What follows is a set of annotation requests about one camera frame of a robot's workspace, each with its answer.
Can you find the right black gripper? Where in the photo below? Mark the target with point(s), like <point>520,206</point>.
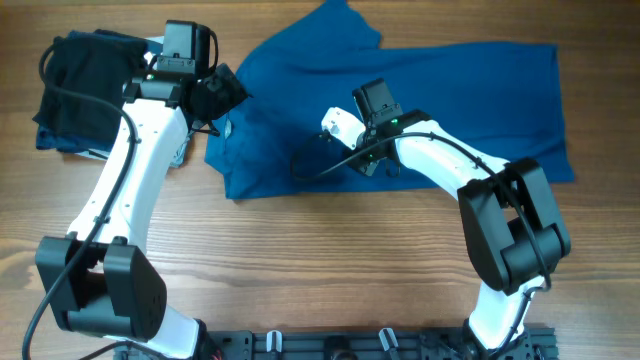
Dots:
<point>369,125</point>

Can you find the navy folded garment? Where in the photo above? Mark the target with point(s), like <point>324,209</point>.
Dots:
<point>55,142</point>

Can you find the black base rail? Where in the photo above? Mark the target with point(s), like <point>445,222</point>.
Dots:
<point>427,344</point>

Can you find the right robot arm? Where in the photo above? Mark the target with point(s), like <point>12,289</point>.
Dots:
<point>514,231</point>

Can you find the blue polo shirt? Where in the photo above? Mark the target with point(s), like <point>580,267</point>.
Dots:
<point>502,98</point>

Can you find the black folded garment on top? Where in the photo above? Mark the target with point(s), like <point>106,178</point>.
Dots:
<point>85,85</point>

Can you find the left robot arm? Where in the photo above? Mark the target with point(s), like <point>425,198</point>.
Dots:
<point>97,278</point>

